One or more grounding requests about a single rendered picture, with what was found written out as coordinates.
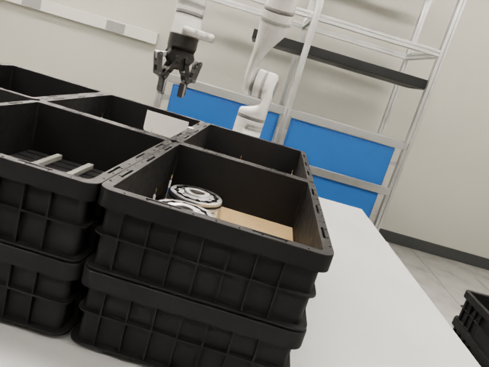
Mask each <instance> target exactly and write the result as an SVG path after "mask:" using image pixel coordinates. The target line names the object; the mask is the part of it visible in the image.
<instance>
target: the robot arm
mask: <svg viewBox="0 0 489 367"><path fill-rule="evenodd" d="M297 3H298V0H266V3H265V5H264V8H263V13H262V16H261V21H260V25H259V28H258V34H257V37H256V40H255V45H254V48H253V52H252V54H251V57H250V61H249V63H248V66H247V70H246V72H245V74H244V79H243V83H242V92H243V93H244V94H245V95H249V96H252V97H254V98H257V99H260V100H261V102H260V103H259V104H258V105H255V106H241V107H240V108H239V110H238V114H237V116H236V120H235V123H234V127H233V130H234V131H237V132H240V133H244V134H247V135H251V136H254V137H256V138H259V137H260V135H261V131H262V129H263V125H264V122H265V120H266V115H267V113H268V110H269V106H270V105H271V102H272V99H273V97H274V95H275V92H276V90H277V86H278V84H279V76H278V75H277V74H275V73H272V72H270V71H266V70H263V69H262V68H259V67H258V66H259V63H260V62H261V60H262V59H263V57H264V56H265V55H266V54H267V53H268V51H269V50H270V49H272V48H273V47H274V46H275V45H276V44H278V43H279V42H280V41H281V40H282V39H283V38H285V36H286V35H287V34H288V32H289V30H290V26H291V24H292V21H293V17H294V14H295V9H296V6H297ZM206 5H207V0H178V5H177V8H176V12H175V16H174V18H173V20H172V25H171V29H170V35H169V39H168V42H167V49H166V50H165V51H159V50H154V67H153V73H154V74H156V75H157V76H158V77H159V81H158V85H157V87H156V89H157V90H158V93H160V94H164V90H165V86H166V83H167V80H166V78H167V77H168V76H169V74H170V73H171V72H172V71H173V70H174V69H175V70H179V73H180V80H181V83H180V85H179V88H178V94H177V96H178V97H179V98H183V96H185V94H186V89H187V86H188V84H190V83H195V82H196V79H197V77H198V75H199V72H200V70H201V68H202V62H199V61H197V60H194V53H195V52H196V49H197V45H198V42H199V39H201V40H203V41H206V42H210V43H213V42H214V39H215V37H214V35H213V34H211V33H207V32H204V31H201V29H202V21H203V17H204V11H205V8H206ZM164 56H165V58H166V61H165V63H164V65H163V66H162V60H163V59H164ZM191 64H192V65H191ZM190 65H191V66H192V68H191V71H189V66H190ZM168 66H169V67H168Z"/></svg>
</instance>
